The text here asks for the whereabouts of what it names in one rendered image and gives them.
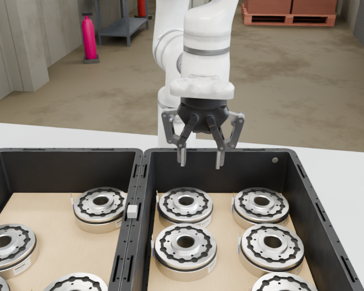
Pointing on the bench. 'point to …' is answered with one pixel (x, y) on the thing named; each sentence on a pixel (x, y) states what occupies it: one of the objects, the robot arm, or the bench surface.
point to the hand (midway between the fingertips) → (200, 157)
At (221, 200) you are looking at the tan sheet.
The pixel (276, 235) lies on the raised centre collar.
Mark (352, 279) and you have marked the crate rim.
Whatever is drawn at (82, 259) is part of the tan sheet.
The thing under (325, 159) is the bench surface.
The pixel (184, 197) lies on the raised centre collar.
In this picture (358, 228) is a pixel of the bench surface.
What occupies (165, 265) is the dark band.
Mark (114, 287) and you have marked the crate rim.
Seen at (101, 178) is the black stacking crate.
